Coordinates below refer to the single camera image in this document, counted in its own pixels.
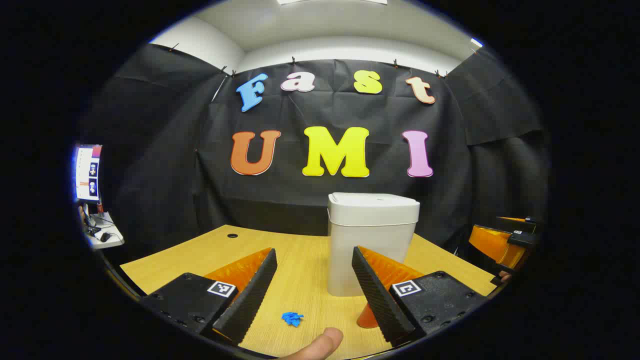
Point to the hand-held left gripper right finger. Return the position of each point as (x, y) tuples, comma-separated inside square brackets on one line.
[(377, 300)]

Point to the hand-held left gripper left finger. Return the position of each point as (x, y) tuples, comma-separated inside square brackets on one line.
[(250, 295)]

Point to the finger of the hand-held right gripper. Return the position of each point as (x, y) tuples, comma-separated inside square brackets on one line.
[(515, 221), (492, 245)]

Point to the orange pop can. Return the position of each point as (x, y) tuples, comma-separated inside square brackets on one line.
[(366, 317)]

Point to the blue paper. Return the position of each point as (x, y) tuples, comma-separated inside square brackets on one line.
[(292, 319)]

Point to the white desktop garbage bin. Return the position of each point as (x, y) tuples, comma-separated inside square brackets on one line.
[(370, 225)]

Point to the wooden desktop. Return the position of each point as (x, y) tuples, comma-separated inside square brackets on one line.
[(300, 270)]

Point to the black computer mouse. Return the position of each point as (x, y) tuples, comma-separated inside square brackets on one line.
[(105, 237)]

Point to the black keyboard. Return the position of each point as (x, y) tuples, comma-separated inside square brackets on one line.
[(92, 230)]

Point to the black backdrop cloth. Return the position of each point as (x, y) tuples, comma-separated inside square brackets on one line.
[(325, 110)]

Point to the computer monitor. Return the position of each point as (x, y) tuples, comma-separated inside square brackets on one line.
[(89, 172)]

